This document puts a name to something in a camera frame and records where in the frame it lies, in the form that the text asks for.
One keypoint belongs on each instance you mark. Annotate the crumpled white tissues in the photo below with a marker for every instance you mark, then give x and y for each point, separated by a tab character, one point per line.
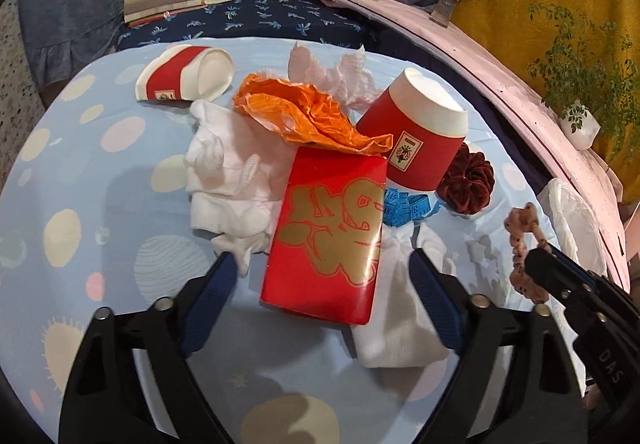
225	173

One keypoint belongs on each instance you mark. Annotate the potted green plant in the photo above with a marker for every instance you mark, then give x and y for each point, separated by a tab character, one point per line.
580	73

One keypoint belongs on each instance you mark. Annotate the light blue dotted sheet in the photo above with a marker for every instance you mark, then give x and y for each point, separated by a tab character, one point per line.
100	184

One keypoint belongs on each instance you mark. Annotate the orange plastic bag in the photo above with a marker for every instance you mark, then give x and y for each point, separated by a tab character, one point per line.
300	113

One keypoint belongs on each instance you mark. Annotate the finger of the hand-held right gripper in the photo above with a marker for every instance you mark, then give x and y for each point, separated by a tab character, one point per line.
555	269

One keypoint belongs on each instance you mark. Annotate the dark red velvet scrunchie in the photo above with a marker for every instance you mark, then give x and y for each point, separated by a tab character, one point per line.
470	179

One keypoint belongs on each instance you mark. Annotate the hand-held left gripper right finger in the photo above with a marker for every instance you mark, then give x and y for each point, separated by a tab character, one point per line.
435	299

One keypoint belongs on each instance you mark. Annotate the pale tissue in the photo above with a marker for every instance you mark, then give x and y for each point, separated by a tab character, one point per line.
325	68

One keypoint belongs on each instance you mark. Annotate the pink patterned scrunchie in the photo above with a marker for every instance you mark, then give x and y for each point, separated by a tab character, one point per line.
520	244

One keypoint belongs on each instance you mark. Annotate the waste bin with white liner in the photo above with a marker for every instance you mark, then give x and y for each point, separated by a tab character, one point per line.
567	219

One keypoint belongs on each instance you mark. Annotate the blue measuring tape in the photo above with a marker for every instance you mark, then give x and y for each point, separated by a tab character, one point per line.
405	209

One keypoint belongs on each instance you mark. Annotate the pink tablecloth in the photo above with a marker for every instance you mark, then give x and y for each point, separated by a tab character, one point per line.
475	53

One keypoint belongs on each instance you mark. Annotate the red and gold envelope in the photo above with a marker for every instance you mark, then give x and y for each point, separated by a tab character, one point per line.
325	234

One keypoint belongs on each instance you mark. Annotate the small red paper cup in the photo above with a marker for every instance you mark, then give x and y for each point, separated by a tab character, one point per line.
175	73

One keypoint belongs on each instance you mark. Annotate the dark purple cloth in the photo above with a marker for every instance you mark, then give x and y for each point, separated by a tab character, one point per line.
515	143

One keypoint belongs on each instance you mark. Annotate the large red paper cup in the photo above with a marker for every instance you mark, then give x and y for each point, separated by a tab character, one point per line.
415	123

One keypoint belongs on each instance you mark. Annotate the navy leaf print cloth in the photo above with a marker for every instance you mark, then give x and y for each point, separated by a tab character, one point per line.
275	21

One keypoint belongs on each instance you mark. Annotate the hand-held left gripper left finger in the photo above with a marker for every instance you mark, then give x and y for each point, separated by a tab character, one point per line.
212	296

